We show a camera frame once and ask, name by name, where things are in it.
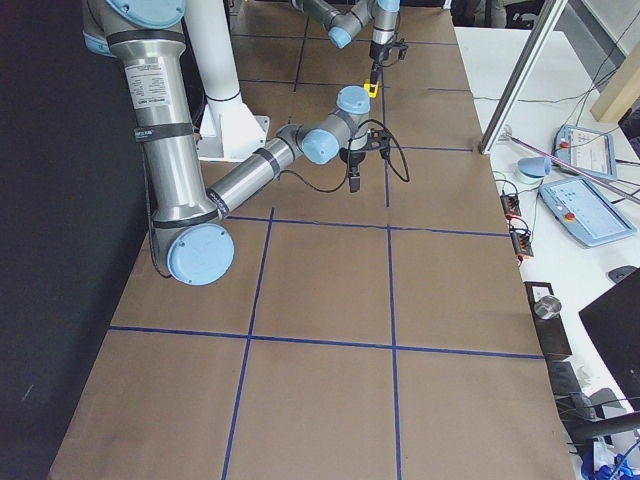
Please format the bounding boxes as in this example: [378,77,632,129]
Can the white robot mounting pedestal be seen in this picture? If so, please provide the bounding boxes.
[184,0,269,162]

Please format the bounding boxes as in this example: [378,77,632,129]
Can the near teach pendant tablet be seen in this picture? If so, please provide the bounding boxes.
[539,176,637,247]

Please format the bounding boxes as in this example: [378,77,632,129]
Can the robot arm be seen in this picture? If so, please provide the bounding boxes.
[82,1,378,286]
[291,0,408,98]

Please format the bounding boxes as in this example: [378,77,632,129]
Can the orange black connector block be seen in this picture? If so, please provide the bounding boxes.
[500,193,521,220]

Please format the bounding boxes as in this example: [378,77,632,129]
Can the black laptop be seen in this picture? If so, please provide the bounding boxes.
[579,277,639,397]

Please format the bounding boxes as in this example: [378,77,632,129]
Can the far teach pendant tablet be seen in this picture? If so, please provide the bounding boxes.
[553,125,618,180]

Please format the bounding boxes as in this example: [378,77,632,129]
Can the metal cup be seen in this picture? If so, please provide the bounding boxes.
[533,295,562,320]

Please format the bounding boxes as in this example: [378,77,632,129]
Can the aluminium frame post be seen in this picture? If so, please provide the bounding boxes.
[478,0,568,154]

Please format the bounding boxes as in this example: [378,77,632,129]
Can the yellow wooden cube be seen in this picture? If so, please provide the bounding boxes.
[363,80,380,99]

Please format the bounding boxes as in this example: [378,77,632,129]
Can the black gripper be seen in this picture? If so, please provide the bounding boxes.
[369,38,409,86]
[339,129,391,193]

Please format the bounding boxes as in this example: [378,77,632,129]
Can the black computer mouse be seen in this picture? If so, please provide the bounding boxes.
[607,265,637,284]

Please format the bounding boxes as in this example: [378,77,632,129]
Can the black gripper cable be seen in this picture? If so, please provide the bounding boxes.
[279,118,412,193]

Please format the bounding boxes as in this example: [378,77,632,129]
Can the reacher grabber stick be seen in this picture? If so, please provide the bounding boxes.
[497,127,640,207]

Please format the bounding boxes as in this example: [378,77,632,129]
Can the teach pendant tablet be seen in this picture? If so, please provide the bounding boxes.
[553,125,618,180]
[539,176,637,247]

